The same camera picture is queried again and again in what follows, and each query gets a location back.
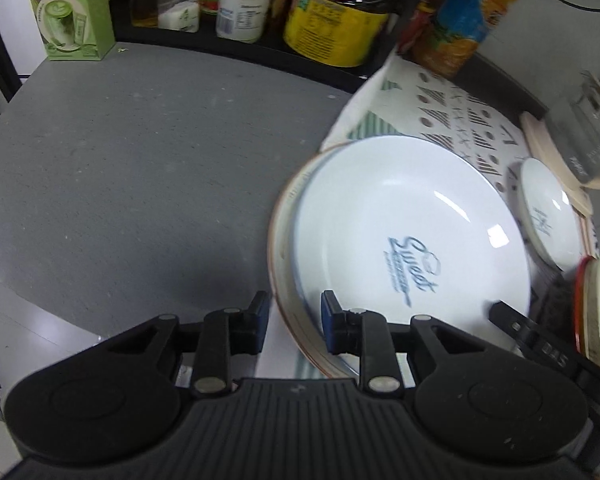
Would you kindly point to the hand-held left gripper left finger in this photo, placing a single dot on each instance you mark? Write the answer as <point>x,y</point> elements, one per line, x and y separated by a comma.
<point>262,320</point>

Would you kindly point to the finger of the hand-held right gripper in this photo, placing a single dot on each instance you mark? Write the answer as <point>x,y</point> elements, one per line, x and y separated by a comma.
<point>530,332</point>

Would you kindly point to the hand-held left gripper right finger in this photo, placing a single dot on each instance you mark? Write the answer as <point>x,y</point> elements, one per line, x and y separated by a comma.
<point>327,321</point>

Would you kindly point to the white plate with dark rim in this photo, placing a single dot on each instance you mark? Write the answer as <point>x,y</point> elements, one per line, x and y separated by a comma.
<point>282,280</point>

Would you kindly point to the small white plate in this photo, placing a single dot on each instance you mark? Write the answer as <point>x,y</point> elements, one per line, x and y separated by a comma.
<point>545,200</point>

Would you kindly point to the white deep plate blue print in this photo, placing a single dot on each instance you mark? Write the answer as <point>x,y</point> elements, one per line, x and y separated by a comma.
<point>405,200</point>

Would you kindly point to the glass measuring cup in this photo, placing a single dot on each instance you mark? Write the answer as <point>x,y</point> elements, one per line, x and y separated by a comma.
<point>587,130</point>

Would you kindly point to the patterned fringed table mat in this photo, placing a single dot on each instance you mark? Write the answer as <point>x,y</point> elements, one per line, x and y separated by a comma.
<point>445,105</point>

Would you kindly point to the black metal rack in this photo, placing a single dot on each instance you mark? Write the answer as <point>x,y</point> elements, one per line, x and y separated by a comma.
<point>205,50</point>

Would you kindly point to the yellow label oil bottle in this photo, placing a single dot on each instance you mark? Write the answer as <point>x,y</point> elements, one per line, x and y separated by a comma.
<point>330,25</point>

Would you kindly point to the white lidded jar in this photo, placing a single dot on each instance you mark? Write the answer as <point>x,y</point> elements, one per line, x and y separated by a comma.
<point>242,12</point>

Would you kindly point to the orange juice bottle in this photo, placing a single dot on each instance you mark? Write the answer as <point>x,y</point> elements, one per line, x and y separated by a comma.
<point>465,20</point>

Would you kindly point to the red snack can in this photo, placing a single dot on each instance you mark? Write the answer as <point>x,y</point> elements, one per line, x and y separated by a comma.
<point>422,5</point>

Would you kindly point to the green carton box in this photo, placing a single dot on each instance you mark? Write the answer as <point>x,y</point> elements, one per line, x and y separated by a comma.
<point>67,10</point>

